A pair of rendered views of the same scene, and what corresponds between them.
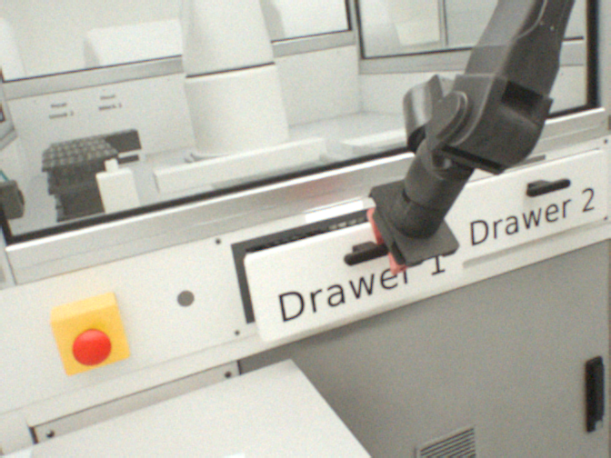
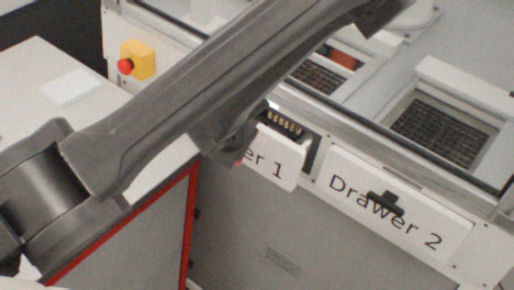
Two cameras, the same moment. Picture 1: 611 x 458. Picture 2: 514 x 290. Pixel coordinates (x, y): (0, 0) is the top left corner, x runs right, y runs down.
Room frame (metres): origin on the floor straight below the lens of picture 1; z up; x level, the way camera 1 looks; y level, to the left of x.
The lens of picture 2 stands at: (0.15, -0.67, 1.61)
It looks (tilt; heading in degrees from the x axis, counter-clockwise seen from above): 46 degrees down; 53
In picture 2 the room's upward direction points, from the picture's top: 8 degrees clockwise
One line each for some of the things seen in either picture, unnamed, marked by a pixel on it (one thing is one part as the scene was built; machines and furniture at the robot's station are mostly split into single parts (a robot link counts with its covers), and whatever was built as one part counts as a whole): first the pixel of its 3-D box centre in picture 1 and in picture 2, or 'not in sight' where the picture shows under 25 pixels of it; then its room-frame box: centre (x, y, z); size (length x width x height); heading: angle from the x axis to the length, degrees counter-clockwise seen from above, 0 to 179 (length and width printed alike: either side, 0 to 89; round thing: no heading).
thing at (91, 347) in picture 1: (92, 345); (125, 66); (0.58, 0.25, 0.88); 0.04 x 0.03 x 0.04; 109
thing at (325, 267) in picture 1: (361, 268); (240, 136); (0.69, -0.06, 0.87); 0.29 x 0.02 x 0.11; 109
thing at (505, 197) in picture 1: (530, 204); (388, 203); (0.84, -0.34, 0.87); 0.29 x 0.02 x 0.11; 109
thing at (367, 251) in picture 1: (367, 250); not in sight; (0.66, -0.07, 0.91); 0.07 x 0.04 x 0.01; 109
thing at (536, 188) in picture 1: (542, 186); (387, 200); (0.82, -0.35, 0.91); 0.07 x 0.04 x 0.01; 109
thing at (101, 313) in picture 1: (91, 333); (136, 60); (0.62, 0.26, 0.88); 0.07 x 0.05 x 0.07; 109
